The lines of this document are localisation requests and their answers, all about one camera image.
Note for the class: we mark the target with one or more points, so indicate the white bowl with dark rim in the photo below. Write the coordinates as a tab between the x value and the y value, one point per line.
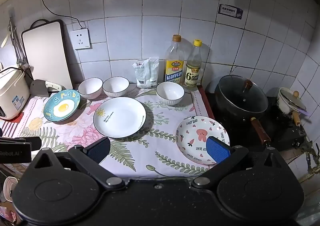
90	87
170	92
116	86

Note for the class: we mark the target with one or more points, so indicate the small pot lid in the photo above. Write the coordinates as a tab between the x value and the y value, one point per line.
293	102

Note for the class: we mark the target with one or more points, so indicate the glass pan lid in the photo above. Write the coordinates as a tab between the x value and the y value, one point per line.
240	98

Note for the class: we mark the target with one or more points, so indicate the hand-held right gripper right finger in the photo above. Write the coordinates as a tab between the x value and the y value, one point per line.
217	149

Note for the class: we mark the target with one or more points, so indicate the white wall socket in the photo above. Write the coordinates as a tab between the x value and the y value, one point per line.
80	38

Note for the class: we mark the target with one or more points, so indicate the white enamel milk pot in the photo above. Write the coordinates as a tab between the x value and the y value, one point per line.
283	108

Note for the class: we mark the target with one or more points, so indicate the pink rabbit print plate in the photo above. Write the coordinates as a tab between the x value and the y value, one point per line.
192	135

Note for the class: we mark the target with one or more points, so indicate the hanging metal ladle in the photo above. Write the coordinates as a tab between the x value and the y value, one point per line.
18	50

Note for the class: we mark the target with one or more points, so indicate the white plate with sun print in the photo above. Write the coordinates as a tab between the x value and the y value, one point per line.
120	118

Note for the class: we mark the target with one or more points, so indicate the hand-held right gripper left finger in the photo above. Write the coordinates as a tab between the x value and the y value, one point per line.
98	150

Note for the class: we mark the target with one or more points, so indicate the metal gas valve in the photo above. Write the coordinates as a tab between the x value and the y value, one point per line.
311	158

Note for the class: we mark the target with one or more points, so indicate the black gas stove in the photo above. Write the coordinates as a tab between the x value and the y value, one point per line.
287	138

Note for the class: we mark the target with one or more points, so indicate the white seasoning packet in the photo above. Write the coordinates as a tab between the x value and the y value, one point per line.
141	73
154	70

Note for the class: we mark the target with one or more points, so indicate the blue fried egg plate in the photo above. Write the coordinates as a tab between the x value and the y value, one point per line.
62	108

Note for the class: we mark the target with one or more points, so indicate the dark wall sticker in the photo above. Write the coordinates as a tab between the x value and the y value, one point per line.
231	12

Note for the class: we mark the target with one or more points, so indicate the large clear bottle orange cap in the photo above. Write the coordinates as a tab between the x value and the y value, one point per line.
173	70

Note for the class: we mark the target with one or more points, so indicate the cream cutting board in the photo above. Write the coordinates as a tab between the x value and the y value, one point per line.
47	53

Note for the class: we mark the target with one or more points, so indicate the white rice paddle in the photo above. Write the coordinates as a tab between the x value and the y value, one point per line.
5	42

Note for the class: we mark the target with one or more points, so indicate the cream rice cooker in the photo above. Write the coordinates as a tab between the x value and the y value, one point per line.
12	90

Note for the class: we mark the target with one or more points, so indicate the floral tablecloth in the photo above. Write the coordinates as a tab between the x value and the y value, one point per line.
75	130

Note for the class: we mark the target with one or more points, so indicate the clear bottle yellow cap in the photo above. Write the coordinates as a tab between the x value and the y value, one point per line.
192	73

